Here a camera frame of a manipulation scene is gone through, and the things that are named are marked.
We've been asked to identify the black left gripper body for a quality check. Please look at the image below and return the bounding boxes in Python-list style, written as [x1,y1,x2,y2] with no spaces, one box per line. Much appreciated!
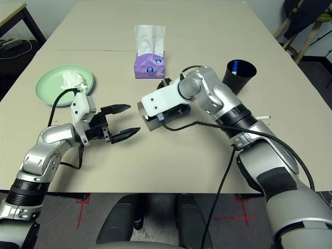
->
[85,111,112,145]

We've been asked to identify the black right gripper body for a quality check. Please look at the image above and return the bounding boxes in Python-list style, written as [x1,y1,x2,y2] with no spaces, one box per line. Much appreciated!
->
[157,77,174,89]

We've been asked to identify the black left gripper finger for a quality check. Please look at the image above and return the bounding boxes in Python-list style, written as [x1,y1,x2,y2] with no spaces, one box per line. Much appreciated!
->
[100,104,132,116]
[110,127,141,145]

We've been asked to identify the grey glasses case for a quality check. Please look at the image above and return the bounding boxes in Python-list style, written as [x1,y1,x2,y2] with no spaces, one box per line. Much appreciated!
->
[136,101,191,132]

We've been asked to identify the green plate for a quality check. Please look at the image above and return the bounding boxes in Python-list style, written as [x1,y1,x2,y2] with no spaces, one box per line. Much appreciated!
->
[35,64,95,107]

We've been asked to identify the purple tissue pack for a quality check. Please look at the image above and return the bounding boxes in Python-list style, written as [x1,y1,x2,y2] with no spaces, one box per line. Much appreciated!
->
[133,53,167,79]

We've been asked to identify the white flat tissue sheet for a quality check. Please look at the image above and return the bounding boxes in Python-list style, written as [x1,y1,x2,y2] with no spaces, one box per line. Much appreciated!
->
[134,25,166,59]

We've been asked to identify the black plastic cup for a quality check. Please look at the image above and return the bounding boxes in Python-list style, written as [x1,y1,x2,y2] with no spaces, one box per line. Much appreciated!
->
[223,59,257,95]

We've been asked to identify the black robot left leg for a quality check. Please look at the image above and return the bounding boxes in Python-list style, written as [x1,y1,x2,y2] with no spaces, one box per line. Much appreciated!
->
[96,193,142,246]

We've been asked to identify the black robot leg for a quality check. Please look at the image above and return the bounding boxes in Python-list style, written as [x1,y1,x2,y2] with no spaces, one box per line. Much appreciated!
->
[96,193,142,246]
[176,193,213,249]

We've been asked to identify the grey robot torso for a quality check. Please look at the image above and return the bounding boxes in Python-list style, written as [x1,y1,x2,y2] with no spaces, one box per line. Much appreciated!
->
[90,241,182,249]

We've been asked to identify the black robot right leg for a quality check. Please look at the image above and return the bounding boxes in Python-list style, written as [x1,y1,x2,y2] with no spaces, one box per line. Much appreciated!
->
[176,193,213,249]

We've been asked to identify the grey power adapter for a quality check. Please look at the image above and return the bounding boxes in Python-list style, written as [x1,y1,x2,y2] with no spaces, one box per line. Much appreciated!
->
[0,38,23,50]

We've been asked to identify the side table black legs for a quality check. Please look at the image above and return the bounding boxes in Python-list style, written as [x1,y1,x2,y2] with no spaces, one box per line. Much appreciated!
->
[0,2,47,45]

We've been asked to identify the wooden stool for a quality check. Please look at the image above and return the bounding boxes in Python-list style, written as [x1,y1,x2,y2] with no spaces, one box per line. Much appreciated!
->
[272,7,332,64]

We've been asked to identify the black jacket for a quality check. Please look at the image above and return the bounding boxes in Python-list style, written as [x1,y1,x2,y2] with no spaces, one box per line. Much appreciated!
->
[282,0,332,39]

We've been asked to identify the yellow green cushion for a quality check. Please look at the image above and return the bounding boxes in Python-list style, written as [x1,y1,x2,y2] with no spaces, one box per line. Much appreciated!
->
[315,11,332,24]

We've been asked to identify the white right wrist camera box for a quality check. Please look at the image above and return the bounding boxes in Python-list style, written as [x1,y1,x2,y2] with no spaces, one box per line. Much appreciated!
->
[141,77,191,122]

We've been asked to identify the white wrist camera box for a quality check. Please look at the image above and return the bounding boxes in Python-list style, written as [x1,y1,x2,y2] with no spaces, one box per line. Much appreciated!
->
[141,77,191,122]
[70,92,96,145]

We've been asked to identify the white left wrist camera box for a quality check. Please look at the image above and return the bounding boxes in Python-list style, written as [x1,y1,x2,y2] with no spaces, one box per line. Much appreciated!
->
[70,92,96,145]

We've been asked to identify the black left wrist camera cable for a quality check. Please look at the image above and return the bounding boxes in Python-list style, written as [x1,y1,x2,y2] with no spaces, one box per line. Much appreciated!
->
[48,87,85,171]

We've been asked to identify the white floor cable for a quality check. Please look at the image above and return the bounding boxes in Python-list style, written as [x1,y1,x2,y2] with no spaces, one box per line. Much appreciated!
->
[0,38,33,60]

